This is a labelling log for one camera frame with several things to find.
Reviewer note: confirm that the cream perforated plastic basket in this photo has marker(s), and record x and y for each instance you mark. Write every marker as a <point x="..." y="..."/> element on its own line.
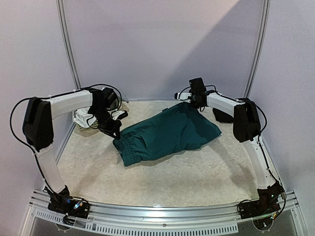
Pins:
<point x="92" y="122"/>

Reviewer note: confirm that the aluminium front rail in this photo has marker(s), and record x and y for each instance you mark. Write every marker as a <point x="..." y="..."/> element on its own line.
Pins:
<point x="116" y="220"/>

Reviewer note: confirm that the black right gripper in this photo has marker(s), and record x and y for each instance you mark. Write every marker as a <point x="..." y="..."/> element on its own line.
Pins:
<point x="195" y="103"/>

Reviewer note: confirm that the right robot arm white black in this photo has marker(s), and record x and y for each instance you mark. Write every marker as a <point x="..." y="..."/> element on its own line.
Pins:
<point x="246" y="130"/>

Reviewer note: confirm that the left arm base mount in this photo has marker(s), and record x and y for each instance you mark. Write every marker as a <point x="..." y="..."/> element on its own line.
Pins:
<point x="71" y="207"/>

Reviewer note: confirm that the white garment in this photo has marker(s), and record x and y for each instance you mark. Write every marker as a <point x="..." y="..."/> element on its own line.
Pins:
<point x="80" y="117"/>

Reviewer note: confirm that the left aluminium corner post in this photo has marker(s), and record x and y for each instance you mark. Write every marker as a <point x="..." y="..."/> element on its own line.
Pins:
<point x="67" y="43"/>

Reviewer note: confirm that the right aluminium corner post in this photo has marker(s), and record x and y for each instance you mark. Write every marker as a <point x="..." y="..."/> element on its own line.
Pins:
<point x="259" y="45"/>

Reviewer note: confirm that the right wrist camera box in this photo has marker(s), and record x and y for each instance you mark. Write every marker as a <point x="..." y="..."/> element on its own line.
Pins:
<point x="183" y="96"/>

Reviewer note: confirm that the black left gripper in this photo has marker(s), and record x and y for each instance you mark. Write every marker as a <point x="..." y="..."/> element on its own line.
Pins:
<point x="110" y="130"/>

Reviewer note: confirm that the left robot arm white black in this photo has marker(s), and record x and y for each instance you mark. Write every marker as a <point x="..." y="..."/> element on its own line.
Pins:
<point x="38" y="126"/>

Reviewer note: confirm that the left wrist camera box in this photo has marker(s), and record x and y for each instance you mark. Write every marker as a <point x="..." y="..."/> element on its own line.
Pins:
<point x="119" y="115"/>

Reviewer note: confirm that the teal green garment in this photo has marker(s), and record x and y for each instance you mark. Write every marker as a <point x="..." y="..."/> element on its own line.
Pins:
<point x="173" y="130"/>

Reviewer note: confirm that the aluminium corner post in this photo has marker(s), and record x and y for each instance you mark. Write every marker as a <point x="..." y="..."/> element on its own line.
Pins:
<point x="67" y="43"/>
<point x="259" y="45"/>

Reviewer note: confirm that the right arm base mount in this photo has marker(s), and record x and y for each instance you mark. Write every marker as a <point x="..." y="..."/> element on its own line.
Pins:
<point x="265" y="210"/>

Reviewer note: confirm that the black trousers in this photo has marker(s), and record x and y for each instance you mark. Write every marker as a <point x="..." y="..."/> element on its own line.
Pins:
<point x="222" y="117"/>

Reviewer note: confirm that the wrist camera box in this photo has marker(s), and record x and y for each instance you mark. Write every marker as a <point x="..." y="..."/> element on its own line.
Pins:
<point x="119" y="115"/>
<point x="183" y="96"/>

